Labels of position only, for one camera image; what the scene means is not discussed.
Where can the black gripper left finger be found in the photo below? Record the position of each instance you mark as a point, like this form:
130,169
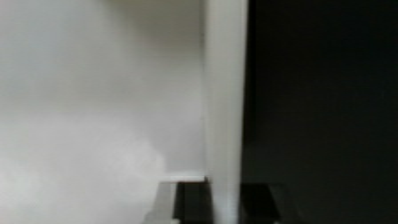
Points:
192,203

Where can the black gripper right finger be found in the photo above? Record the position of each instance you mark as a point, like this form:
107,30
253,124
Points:
265,204

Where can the white square tabletop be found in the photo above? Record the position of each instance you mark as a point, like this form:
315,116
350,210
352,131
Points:
121,100

